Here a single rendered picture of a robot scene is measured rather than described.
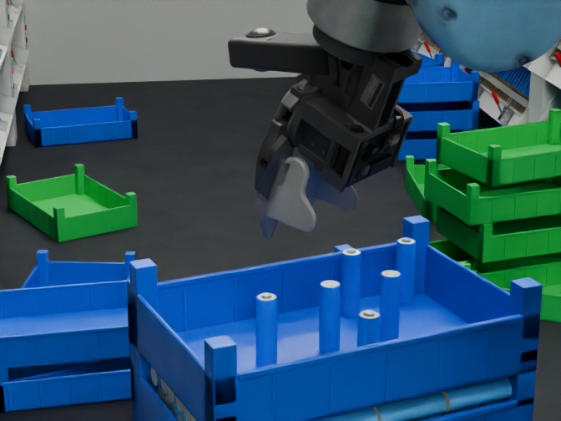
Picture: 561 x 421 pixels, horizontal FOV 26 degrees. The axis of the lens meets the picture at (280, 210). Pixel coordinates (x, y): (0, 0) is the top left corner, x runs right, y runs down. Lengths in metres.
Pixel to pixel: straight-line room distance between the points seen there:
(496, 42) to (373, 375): 0.33
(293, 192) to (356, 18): 0.18
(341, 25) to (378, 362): 0.27
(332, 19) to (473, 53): 0.16
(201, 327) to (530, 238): 1.42
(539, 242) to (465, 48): 1.73
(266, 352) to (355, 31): 0.30
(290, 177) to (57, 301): 1.23
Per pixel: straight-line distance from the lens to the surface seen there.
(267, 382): 0.94
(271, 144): 0.97
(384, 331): 1.10
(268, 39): 1.00
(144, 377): 1.11
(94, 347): 2.01
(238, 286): 1.13
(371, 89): 0.93
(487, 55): 0.78
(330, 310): 1.06
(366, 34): 0.90
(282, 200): 1.01
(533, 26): 0.78
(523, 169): 2.40
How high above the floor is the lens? 0.95
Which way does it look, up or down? 19 degrees down
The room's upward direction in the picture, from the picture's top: straight up
